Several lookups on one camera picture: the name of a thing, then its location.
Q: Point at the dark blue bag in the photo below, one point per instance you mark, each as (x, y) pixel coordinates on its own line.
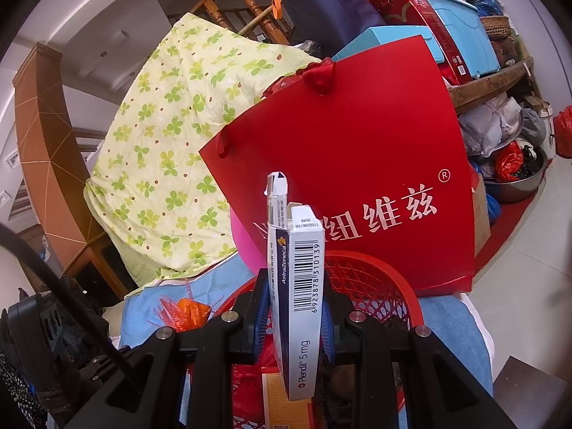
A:
(326, 4)

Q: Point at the red plastic bag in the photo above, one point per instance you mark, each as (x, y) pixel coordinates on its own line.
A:
(508, 163)
(565, 132)
(248, 380)

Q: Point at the red paper bag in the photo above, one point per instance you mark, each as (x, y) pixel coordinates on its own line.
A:
(357, 143)

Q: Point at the orange wooden cabinet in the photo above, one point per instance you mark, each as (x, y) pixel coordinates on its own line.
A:
(44, 143)

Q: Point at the red mesh basket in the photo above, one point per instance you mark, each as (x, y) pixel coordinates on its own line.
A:
(371, 272)

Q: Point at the orange wrapper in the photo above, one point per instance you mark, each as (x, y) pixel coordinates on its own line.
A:
(194, 313)

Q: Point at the wooden table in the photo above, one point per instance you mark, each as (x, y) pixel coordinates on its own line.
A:
(491, 85)

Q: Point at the metal basin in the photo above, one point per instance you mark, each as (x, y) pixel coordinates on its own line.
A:
(523, 187)

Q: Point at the cardboard box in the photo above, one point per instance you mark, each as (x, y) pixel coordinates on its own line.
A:
(480, 219)

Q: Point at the wooden stair railing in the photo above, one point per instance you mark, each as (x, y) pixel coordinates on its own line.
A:
(241, 4)

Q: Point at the blue plastic bag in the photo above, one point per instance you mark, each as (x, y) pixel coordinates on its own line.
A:
(494, 209)

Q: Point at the clover print quilt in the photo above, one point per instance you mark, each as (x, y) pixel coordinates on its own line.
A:
(170, 143)

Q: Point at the pink pillow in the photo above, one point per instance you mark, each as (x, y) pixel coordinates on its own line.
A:
(250, 250)

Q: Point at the white bed sheet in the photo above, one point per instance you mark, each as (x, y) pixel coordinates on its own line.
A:
(485, 335)

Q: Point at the blue white medicine box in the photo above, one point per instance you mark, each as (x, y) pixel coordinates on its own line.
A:
(304, 299)

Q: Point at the blue plastic storage bin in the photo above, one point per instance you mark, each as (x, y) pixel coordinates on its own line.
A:
(469, 31)

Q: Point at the red carton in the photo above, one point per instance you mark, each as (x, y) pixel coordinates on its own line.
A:
(438, 40)

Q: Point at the blue blanket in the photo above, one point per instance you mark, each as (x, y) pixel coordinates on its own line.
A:
(447, 321)

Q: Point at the orange white medicine box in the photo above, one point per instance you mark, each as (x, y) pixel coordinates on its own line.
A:
(277, 397)

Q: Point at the dark grey stool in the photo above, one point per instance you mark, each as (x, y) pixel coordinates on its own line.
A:
(523, 388)

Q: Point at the grey plastic bag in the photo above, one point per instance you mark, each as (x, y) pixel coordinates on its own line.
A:
(487, 125)

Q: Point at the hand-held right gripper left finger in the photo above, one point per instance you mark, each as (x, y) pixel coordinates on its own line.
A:
(261, 321)

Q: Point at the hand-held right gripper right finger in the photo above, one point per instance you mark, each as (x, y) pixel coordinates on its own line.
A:
(327, 326)

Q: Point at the wicker basket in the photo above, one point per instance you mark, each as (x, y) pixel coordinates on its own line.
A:
(495, 27)

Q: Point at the light blue box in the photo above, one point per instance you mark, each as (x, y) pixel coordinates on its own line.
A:
(371, 40)

